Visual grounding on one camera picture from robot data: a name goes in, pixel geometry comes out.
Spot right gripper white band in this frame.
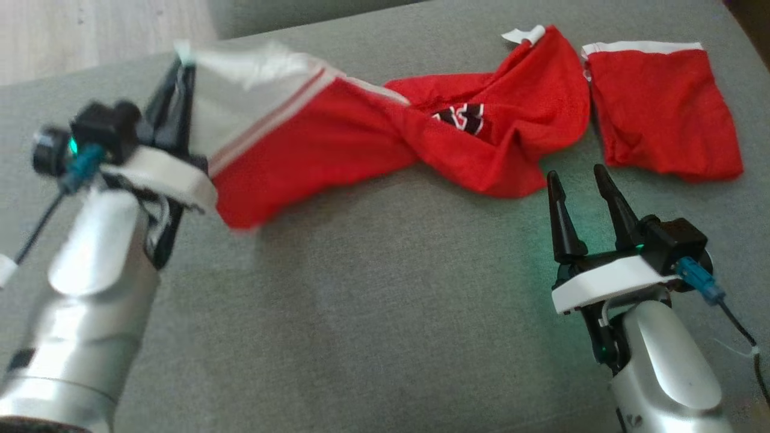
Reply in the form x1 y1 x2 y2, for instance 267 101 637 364
546 164 671 375

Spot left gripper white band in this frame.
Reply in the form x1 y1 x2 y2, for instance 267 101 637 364
99 59 218 270

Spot red shorts with white stripe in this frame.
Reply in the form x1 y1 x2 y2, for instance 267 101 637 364
581 40 745 183

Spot red jersey with white panels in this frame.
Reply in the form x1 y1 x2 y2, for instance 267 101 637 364
174 24 591 230

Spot grey sofa backrest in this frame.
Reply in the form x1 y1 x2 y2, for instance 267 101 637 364
208 0 434 40

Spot grey fabric sofa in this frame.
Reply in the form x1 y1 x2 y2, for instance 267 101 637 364
0 0 770 433

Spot black left cable teal plug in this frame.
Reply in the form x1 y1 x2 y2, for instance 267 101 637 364
13 144 106 266

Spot thin white cable tie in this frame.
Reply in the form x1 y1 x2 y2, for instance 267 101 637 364
713 338 760 360

